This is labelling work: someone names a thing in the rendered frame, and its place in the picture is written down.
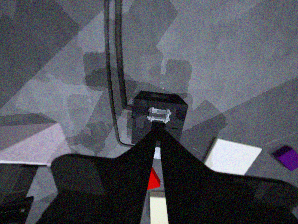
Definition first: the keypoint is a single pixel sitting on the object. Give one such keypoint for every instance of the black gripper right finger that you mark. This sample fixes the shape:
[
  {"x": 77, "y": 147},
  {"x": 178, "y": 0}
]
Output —
[{"x": 190, "y": 185}]

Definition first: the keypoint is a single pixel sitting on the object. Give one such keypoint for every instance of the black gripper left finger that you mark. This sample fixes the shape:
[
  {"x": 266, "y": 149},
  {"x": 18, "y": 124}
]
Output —
[{"x": 126, "y": 176}]

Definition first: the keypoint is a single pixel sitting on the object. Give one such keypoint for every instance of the red rectangular block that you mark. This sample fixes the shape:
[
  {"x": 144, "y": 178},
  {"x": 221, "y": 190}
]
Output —
[{"x": 154, "y": 181}]

